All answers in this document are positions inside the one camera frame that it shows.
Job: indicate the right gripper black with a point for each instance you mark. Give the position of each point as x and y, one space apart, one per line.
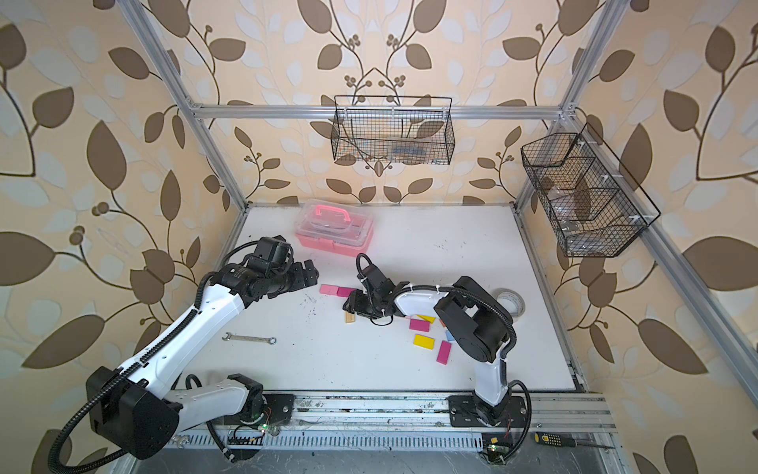
354 304

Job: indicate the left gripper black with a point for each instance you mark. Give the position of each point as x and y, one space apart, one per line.
299 279

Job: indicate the magenta block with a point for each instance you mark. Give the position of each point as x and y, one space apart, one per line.
419 325
444 352
344 292

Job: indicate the light pink block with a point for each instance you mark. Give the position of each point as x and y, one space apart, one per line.
328 289

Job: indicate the pink plastic toolbox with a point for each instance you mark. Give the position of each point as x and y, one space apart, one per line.
334 228

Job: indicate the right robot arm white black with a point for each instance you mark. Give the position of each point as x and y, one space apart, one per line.
481 324

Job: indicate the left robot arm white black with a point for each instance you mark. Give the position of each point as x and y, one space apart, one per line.
137 408

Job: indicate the yellow block upper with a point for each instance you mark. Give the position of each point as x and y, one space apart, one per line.
428 319

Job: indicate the yellow block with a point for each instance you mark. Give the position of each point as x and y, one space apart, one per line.
424 342
428 319

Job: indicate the yellow block lower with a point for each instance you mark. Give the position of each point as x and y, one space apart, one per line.
424 342

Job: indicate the small silver wrench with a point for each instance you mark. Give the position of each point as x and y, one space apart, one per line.
252 339

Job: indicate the white tape roll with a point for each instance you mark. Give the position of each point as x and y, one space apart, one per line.
512 302

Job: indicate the yellow black screwdriver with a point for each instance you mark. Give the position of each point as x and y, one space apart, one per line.
561 441

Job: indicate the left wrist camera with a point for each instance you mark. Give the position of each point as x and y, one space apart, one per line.
271 255

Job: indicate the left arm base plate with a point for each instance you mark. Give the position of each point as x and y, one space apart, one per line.
273 409

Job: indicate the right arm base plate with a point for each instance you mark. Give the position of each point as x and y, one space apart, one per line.
469 411

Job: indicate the back wire basket black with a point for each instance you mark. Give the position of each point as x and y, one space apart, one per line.
413 130

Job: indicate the wire basket black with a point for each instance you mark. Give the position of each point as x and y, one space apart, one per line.
593 201
413 130

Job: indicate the right wire basket black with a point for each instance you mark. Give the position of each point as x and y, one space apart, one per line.
593 201

